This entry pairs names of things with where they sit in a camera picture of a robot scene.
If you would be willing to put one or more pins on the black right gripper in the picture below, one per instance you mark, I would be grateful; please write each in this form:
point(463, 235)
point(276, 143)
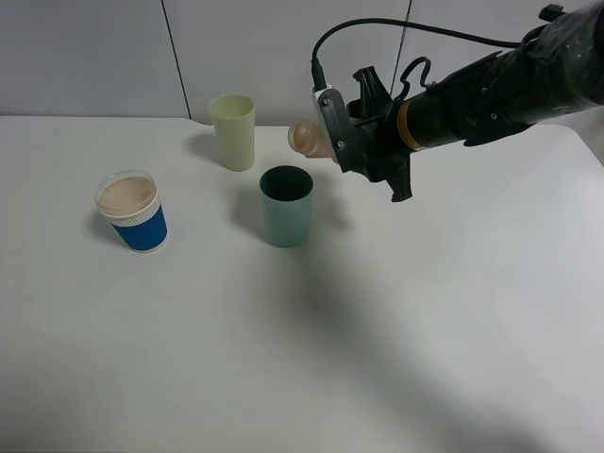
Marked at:
point(383, 154)

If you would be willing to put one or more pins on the clear bottle with pink label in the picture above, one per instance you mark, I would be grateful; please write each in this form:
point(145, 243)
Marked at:
point(307, 138)

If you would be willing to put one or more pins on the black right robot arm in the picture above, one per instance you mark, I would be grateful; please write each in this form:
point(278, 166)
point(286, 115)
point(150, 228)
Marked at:
point(557, 69)

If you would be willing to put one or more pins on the teal plastic cup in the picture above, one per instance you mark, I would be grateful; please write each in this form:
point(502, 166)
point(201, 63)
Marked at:
point(286, 193)

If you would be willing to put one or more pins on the pale yellow plastic cup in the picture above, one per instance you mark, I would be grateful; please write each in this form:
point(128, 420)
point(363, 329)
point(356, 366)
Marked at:
point(233, 119)

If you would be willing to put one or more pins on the blue cup with clear lid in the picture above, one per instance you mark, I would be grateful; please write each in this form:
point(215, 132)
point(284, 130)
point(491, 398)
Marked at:
point(130, 202)

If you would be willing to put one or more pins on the black wrist camera with silver top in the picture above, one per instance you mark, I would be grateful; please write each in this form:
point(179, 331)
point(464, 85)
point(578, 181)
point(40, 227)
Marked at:
point(348, 144)

